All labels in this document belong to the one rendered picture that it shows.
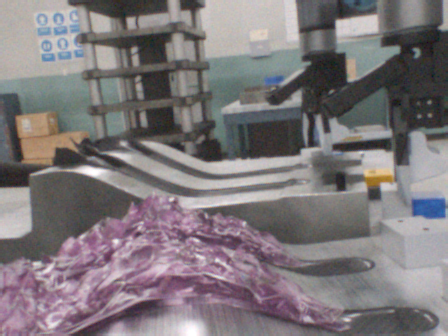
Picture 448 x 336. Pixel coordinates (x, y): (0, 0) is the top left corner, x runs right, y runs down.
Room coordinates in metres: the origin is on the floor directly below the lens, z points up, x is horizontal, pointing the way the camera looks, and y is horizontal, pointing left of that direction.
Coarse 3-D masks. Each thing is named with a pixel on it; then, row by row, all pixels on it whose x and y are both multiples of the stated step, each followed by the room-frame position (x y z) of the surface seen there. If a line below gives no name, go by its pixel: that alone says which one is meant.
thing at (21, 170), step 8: (0, 168) 1.00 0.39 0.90; (8, 168) 1.00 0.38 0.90; (16, 168) 1.01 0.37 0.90; (24, 168) 1.02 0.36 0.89; (32, 168) 1.03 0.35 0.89; (40, 168) 1.04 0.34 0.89; (48, 168) 1.06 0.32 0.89; (0, 176) 1.00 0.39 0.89; (8, 176) 1.01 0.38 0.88; (16, 176) 1.02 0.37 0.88; (24, 176) 1.03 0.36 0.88
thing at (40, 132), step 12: (24, 120) 7.11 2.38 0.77; (36, 120) 7.08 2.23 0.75; (48, 120) 7.09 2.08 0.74; (24, 132) 7.11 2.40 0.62; (36, 132) 7.08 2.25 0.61; (48, 132) 7.05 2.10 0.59; (72, 132) 7.29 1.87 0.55; (84, 132) 7.16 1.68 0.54; (24, 144) 7.12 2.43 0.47; (36, 144) 7.12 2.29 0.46; (48, 144) 7.08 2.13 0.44; (60, 144) 7.07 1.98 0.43; (72, 144) 7.04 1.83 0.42; (24, 156) 7.13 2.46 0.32; (36, 156) 7.11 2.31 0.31; (48, 156) 7.08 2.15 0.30
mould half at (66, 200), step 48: (144, 144) 0.85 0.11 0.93; (48, 192) 0.63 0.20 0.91; (96, 192) 0.62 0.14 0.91; (144, 192) 0.63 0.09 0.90; (288, 192) 0.59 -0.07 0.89; (336, 192) 0.56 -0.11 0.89; (0, 240) 0.65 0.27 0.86; (48, 240) 0.64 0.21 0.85; (288, 240) 0.57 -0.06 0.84; (336, 240) 0.56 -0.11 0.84
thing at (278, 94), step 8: (312, 64) 1.14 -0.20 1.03; (296, 72) 1.17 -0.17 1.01; (304, 72) 1.13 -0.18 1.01; (312, 72) 1.14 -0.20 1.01; (288, 80) 1.14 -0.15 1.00; (296, 80) 1.13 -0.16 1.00; (304, 80) 1.13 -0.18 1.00; (272, 88) 1.14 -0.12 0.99; (280, 88) 1.12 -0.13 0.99; (288, 88) 1.12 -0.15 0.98; (296, 88) 1.13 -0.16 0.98; (264, 96) 1.15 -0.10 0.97; (272, 96) 1.12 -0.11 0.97; (280, 96) 1.12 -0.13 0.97; (288, 96) 1.12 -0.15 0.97; (272, 104) 1.13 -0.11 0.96; (280, 104) 1.13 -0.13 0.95
